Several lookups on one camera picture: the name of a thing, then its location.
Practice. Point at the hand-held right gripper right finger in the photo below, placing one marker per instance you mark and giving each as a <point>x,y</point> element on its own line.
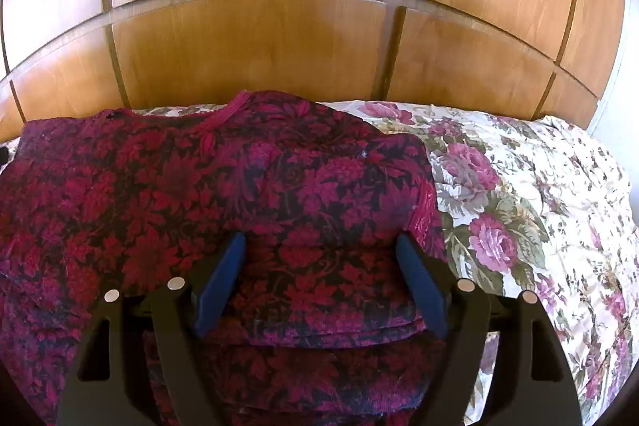
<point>424,286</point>

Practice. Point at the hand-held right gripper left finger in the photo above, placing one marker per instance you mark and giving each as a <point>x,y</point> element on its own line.
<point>219,286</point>

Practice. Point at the red floral knitted sweater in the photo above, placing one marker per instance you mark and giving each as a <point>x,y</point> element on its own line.
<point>239,216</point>

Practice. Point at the floral bedspread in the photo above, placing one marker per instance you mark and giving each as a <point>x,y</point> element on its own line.
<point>539,226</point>

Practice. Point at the wooden panelled wardrobe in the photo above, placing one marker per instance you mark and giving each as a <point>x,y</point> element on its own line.
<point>309,7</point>

